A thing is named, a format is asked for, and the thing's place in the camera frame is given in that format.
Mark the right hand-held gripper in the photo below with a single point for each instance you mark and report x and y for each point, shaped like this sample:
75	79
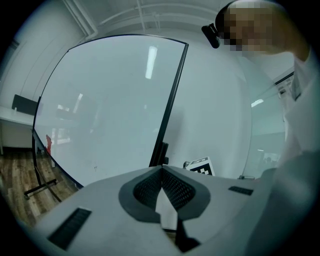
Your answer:
201	167

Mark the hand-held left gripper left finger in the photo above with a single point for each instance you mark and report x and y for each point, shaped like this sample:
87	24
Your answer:
105	225

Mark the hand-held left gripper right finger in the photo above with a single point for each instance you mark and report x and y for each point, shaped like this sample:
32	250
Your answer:
220	200

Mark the black whiteboard stand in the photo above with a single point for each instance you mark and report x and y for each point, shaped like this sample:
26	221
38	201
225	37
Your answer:
40	187

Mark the black-framed whiteboard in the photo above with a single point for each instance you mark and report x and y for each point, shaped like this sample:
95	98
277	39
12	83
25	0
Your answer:
107	112

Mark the red object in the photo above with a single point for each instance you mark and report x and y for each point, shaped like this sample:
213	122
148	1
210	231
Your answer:
49	144

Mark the person's white shirt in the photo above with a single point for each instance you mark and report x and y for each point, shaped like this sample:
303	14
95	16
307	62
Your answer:
303	130

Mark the white office desk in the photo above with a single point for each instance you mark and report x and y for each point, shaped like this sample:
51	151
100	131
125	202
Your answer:
13	125

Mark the black desk screen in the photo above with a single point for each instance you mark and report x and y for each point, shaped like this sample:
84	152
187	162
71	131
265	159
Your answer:
25	104

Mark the person's head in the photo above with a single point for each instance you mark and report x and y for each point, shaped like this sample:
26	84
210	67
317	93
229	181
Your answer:
260	27

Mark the black head camera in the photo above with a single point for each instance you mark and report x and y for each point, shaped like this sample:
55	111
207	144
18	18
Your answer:
212	37

